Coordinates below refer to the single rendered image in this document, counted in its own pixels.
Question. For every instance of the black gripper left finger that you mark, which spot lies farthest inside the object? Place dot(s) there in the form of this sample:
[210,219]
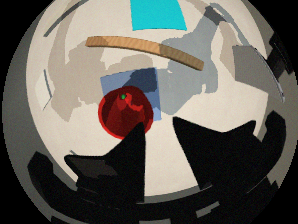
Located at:
[124,164]

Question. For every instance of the tan wooden bar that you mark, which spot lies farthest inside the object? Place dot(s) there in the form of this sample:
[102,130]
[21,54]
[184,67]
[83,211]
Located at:
[146,46]

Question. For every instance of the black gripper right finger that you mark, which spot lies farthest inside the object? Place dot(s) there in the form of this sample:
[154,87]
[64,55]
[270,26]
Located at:
[205,148]

